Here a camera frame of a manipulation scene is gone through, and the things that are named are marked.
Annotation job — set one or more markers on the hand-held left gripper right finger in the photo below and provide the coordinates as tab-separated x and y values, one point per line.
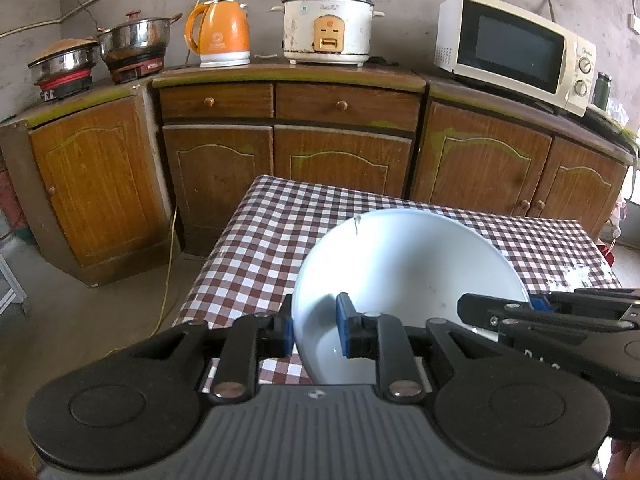
343	327

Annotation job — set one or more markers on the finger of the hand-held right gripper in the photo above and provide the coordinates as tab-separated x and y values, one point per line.
480	310
539	302

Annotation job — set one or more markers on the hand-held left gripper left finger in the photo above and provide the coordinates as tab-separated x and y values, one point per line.
288	330

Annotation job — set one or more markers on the blue patterned ceramic bowl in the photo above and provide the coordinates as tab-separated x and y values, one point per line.
415	270

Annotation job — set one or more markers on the person's right hand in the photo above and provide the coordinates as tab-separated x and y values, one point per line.
622	462

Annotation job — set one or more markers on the red white checked tablecloth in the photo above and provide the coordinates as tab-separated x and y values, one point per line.
260	240

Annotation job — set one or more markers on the pink cloth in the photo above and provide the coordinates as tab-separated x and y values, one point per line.
620	208

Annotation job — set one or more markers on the two-door wooden cabinet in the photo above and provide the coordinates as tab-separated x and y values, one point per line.
475	170

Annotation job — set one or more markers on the wooden cabinet with drawers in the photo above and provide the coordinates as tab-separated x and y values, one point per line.
215	175

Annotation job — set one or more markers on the green onion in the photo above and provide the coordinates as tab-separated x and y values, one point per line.
631	147

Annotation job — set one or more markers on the black flat cooktop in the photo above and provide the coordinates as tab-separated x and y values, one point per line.
600	120

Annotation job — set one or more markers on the clear plastic bag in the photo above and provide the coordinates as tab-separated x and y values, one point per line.
619	112

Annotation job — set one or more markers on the wide wooden drawer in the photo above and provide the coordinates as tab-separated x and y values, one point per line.
380	107

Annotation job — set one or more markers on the narrow wooden drawer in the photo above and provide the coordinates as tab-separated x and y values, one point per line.
240	101

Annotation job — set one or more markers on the single-door wooden cabinet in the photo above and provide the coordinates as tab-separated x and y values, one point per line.
95	185

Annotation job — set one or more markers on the white microwave oven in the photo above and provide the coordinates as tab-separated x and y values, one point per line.
510	50

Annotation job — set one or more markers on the white metal rack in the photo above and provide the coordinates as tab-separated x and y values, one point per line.
12	285

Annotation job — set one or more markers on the white rice cooker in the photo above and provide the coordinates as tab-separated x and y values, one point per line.
300	30

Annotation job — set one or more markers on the red induction cooker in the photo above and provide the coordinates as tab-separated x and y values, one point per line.
137	70
65	87

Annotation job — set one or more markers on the orange electric kettle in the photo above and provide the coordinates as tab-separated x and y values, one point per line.
220	35

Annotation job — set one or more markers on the faded red sack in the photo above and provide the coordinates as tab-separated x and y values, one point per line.
7	195

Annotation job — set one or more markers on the steel pot with red knob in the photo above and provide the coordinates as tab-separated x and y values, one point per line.
135	40

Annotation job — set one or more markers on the steel pot with brown lid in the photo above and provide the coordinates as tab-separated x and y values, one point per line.
62	62

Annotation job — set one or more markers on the white wall switch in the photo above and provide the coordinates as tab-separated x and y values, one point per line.
633	24

